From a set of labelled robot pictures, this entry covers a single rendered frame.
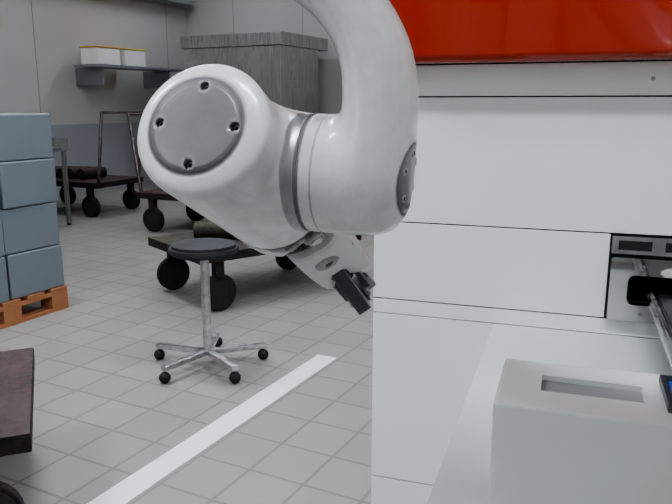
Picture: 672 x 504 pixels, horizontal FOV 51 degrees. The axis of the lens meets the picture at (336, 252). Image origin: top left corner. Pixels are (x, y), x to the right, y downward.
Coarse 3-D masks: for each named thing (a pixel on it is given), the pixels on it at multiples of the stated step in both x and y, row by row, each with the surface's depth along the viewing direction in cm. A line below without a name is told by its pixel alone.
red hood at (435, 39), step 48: (432, 0) 99; (480, 0) 97; (528, 0) 95; (576, 0) 93; (624, 0) 92; (432, 48) 101; (480, 48) 98; (528, 48) 96; (576, 48) 94; (624, 48) 93
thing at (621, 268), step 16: (624, 256) 102; (624, 272) 102; (640, 272) 101; (656, 272) 100; (608, 288) 104; (624, 288) 102; (608, 304) 103; (624, 304) 103; (640, 304) 103; (624, 320) 103; (640, 320) 102
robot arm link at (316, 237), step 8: (312, 232) 51; (320, 232) 52; (304, 240) 52; (312, 240) 51; (320, 240) 52; (256, 248) 52; (280, 248) 51; (288, 248) 52; (296, 248) 53; (280, 256) 54
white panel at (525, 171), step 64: (448, 64) 106; (512, 64) 102; (576, 64) 99; (640, 64) 97; (448, 128) 107; (512, 128) 104; (576, 128) 101; (640, 128) 98; (448, 192) 109; (512, 192) 106; (576, 192) 103; (640, 192) 100; (384, 256) 114; (448, 256) 111; (512, 256) 108; (576, 256) 105; (640, 256) 102; (512, 320) 110; (576, 320) 107
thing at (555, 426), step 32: (512, 384) 51; (544, 384) 52; (576, 384) 52; (608, 384) 51; (640, 384) 51; (512, 416) 48; (544, 416) 47; (576, 416) 46; (608, 416) 46; (640, 416) 46; (512, 448) 48; (544, 448) 48; (576, 448) 47; (608, 448) 46; (640, 448) 45; (512, 480) 49; (544, 480) 48; (576, 480) 47; (608, 480) 47; (640, 480) 46
